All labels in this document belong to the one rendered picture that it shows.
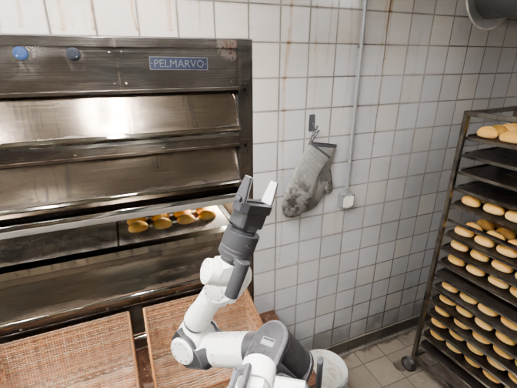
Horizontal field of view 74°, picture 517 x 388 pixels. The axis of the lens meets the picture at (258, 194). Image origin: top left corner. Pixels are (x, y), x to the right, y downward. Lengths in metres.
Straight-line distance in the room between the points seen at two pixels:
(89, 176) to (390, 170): 1.66
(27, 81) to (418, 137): 2.02
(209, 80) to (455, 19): 1.45
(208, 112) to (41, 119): 0.66
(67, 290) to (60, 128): 0.75
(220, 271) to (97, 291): 1.07
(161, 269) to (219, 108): 0.85
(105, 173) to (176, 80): 0.51
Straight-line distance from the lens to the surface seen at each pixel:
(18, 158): 1.62
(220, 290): 0.97
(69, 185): 1.63
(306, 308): 2.37
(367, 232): 2.33
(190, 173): 1.64
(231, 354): 0.96
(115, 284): 1.84
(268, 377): 0.68
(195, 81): 1.60
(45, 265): 1.79
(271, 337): 0.88
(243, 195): 0.79
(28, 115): 1.59
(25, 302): 1.90
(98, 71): 1.55
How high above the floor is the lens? 2.02
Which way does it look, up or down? 22 degrees down
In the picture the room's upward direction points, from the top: straight up
